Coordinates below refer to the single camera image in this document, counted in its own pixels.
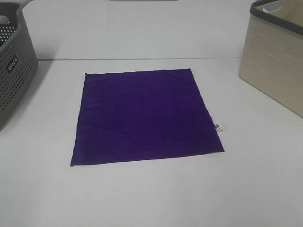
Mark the purple towel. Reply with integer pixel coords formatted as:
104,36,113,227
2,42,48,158
71,69,224,166

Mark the beige fabric storage bin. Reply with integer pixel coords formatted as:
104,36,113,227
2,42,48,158
238,0,303,116

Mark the grey perforated plastic basket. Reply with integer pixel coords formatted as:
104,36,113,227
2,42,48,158
0,0,38,129

